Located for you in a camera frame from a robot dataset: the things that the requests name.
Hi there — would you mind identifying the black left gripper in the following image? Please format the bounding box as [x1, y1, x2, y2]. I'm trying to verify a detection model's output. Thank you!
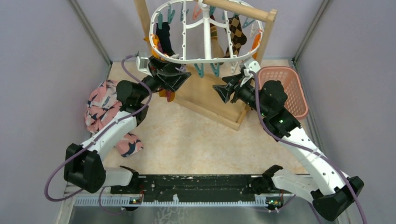
[136, 55, 191, 103]

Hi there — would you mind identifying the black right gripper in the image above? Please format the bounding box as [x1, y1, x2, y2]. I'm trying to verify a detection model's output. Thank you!
[213, 72, 269, 117]

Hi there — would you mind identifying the lilac clothespin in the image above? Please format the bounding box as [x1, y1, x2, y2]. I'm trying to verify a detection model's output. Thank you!
[177, 65, 187, 72]

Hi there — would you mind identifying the maroon purple striped sock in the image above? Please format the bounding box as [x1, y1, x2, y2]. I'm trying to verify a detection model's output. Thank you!
[158, 89, 175, 102]

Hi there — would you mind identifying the teal clothespin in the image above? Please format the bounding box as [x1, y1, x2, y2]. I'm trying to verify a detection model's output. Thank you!
[210, 63, 220, 77]
[194, 63, 205, 78]

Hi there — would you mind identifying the white plastic sock hanger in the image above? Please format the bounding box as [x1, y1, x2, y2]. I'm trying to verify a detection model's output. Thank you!
[147, 0, 277, 64]

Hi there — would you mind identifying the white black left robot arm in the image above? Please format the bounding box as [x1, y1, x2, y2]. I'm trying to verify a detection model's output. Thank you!
[64, 56, 191, 193]

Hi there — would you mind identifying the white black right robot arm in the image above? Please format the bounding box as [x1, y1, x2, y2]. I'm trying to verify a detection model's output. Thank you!
[213, 74, 367, 223]

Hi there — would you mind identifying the wooden hanger stand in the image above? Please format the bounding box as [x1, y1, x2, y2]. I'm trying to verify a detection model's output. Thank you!
[134, 0, 258, 130]

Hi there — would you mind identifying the orange clothespin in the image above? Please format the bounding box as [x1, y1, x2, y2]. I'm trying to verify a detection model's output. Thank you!
[150, 34, 164, 61]
[252, 33, 262, 59]

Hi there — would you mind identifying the black white striped sock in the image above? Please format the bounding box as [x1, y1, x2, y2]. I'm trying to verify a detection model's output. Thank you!
[156, 22, 175, 56]

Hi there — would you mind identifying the brown argyle sock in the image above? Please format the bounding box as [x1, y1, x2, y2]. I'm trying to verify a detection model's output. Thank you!
[229, 15, 247, 56]

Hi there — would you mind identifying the pink laundry basket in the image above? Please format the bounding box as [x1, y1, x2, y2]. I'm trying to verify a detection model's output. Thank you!
[258, 66, 309, 120]

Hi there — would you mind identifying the pink navy patterned cloth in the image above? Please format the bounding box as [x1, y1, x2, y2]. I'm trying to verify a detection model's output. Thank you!
[85, 79, 143, 157]

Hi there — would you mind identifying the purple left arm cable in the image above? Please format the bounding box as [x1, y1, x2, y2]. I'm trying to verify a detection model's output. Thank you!
[43, 55, 153, 203]

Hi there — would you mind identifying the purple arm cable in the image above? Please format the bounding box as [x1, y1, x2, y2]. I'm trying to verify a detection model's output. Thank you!
[249, 71, 369, 224]
[43, 55, 153, 203]

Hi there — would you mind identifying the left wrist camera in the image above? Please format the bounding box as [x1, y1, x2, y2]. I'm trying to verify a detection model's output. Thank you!
[136, 52, 151, 76]

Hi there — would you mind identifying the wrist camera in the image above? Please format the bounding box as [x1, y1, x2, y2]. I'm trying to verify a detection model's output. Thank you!
[136, 52, 151, 76]
[240, 58, 261, 77]

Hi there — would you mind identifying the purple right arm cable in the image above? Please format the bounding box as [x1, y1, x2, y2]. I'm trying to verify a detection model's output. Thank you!
[249, 71, 369, 224]

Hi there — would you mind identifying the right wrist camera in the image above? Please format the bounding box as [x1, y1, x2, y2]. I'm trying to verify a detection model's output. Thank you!
[240, 58, 261, 77]

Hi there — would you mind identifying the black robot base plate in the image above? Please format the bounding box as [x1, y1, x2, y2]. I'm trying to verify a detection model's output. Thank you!
[110, 175, 283, 203]

